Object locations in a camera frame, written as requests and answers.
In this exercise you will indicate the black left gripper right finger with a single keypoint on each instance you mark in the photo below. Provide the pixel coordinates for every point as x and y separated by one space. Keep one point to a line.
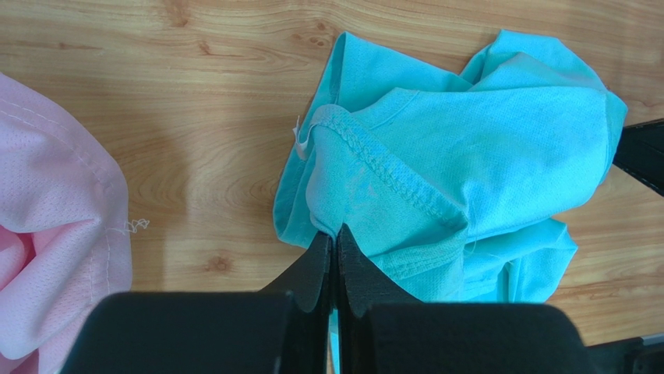
384 329

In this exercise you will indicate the pink t-shirt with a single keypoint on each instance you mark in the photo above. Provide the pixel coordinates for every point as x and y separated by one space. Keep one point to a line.
64 229

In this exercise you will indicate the light teal t-shirt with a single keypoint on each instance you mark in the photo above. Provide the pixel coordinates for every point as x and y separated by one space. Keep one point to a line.
451 183

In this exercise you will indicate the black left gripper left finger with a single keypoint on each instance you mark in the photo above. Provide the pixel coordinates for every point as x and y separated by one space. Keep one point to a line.
281 328

